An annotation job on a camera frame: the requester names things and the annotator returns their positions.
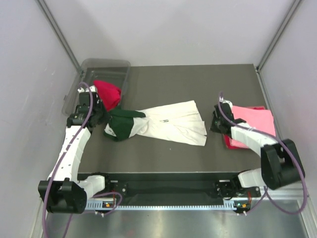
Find grey slotted cable duct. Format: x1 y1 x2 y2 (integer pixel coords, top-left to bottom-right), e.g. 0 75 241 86
84 198 251 211

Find crimson red t-shirt in bin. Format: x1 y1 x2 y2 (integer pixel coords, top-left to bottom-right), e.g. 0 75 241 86
94 80 121 111

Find left aluminium frame post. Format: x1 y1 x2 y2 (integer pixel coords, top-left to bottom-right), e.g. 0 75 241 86
35 0 81 72

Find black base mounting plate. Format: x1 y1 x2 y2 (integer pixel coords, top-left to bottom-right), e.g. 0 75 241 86
105 172 261 199

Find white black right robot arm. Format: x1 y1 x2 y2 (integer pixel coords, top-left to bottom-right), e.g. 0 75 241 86
210 101 305 196

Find right aluminium frame post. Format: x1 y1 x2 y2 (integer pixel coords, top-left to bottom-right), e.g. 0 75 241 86
255 0 303 74

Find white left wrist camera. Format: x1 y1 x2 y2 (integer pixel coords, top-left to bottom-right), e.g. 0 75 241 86
77 85 98 95

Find clear grey plastic bin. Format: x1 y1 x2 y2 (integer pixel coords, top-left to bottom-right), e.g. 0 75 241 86
62 58 131 116

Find pink t-shirt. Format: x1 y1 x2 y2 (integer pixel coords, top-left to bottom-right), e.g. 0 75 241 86
232 106 276 136

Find aluminium frame post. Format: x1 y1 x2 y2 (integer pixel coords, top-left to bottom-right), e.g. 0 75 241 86
255 0 303 74
35 0 81 72

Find white and green t-shirt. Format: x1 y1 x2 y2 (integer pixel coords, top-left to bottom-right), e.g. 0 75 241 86
104 100 207 146

